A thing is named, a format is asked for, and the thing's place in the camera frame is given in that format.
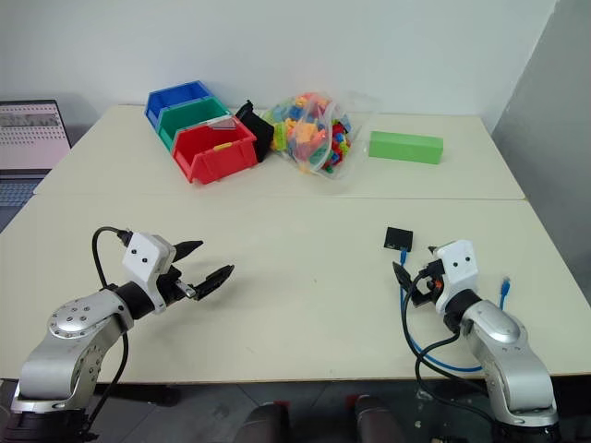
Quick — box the red plastic storage bin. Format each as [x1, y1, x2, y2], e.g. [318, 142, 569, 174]
[172, 114, 259, 186]

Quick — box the black plastic storage bin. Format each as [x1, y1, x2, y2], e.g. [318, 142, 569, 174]
[234, 97, 275, 164]

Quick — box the small black square piece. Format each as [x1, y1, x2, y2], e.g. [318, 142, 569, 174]
[381, 225, 416, 253]

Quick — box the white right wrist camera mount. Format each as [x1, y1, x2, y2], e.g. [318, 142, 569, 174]
[433, 239, 479, 316]

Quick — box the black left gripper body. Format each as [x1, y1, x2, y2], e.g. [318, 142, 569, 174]
[155, 263, 202, 306]

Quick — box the dark rounded shape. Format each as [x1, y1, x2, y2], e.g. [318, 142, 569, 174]
[354, 393, 406, 443]
[243, 401, 293, 443]

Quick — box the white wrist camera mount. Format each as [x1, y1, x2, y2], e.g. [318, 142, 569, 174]
[121, 232, 177, 316]
[433, 239, 479, 316]

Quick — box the blue cable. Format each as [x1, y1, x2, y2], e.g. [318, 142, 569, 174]
[397, 247, 514, 373]

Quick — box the clear bag of coloured bricks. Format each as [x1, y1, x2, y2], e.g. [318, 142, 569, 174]
[259, 89, 382, 183]

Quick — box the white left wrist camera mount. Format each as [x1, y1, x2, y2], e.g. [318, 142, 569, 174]
[121, 232, 177, 316]

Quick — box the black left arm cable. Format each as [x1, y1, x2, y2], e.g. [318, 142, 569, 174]
[90, 225, 136, 433]

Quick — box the laptop with pink screen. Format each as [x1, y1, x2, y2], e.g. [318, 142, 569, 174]
[0, 98, 74, 210]

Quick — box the blue plastic storage bin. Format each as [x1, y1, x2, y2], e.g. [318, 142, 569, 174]
[144, 80, 219, 131]

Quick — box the green rectangular block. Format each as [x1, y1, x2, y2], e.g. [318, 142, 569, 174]
[367, 129, 446, 166]

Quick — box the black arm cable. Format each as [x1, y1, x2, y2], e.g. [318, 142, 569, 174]
[90, 225, 136, 433]
[400, 270, 499, 422]

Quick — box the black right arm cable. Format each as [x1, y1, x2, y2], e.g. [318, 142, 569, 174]
[400, 270, 499, 422]

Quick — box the green plastic storage bin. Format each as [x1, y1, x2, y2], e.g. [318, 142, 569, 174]
[156, 96, 233, 154]

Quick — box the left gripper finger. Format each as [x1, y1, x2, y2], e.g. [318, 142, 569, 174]
[193, 264, 236, 303]
[173, 239, 205, 266]

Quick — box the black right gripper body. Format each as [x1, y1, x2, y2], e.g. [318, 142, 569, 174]
[411, 259, 447, 309]

